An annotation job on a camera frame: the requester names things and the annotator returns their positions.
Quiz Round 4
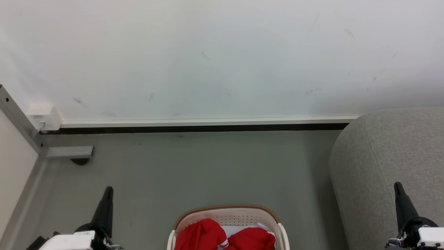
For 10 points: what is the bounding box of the grey fabric seat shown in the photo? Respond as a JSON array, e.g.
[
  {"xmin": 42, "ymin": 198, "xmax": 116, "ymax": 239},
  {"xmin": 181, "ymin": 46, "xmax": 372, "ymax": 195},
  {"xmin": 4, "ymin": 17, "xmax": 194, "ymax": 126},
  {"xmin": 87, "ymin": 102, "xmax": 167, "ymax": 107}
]
[{"xmin": 329, "ymin": 107, "xmax": 444, "ymax": 250}]

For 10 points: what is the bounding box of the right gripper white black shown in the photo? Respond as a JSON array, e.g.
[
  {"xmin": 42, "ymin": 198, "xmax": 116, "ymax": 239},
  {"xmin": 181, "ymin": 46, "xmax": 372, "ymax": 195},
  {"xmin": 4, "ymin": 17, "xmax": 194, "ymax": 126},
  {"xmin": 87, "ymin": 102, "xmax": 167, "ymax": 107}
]
[{"xmin": 385, "ymin": 182, "xmax": 444, "ymax": 250}]

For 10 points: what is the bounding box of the white wall socket box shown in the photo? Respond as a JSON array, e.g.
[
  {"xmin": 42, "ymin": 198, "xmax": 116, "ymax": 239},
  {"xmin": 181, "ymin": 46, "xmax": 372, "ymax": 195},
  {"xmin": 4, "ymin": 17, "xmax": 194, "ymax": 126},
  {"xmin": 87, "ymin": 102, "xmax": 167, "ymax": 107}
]
[{"xmin": 26, "ymin": 103, "xmax": 62, "ymax": 131}]

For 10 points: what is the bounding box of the red basketball jersey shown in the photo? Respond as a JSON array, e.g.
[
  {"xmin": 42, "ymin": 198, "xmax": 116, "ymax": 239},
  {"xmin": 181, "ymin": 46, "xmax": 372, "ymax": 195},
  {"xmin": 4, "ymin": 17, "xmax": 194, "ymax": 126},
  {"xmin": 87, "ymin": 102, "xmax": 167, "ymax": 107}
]
[{"xmin": 174, "ymin": 219, "xmax": 228, "ymax": 250}]

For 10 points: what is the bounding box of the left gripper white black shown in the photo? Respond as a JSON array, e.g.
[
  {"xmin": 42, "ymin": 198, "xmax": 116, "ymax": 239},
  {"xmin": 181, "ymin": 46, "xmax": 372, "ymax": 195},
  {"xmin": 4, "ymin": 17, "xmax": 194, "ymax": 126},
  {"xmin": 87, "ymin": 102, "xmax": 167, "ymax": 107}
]
[{"xmin": 38, "ymin": 186, "xmax": 123, "ymax": 250}]

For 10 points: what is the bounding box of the cream plastic laundry basket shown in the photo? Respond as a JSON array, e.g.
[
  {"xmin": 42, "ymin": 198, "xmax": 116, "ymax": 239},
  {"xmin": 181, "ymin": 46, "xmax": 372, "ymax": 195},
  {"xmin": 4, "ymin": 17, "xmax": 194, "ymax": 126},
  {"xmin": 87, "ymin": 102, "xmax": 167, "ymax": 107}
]
[{"xmin": 167, "ymin": 205, "xmax": 290, "ymax": 250}]

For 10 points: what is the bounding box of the red t-shirt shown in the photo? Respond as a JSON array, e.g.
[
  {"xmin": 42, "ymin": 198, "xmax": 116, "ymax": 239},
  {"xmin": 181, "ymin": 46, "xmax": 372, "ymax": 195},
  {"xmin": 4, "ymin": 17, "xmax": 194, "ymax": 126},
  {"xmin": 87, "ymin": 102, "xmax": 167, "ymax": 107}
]
[{"xmin": 224, "ymin": 227, "xmax": 275, "ymax": 250}]

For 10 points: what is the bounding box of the white and black baseboard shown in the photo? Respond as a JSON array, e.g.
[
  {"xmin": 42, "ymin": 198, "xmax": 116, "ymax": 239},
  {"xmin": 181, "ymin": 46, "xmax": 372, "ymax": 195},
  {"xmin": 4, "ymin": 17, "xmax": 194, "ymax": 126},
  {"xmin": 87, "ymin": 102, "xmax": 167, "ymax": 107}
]
[{"xmin": 39, "ymin": 116, "xmax": 361, "ymax": 135}]

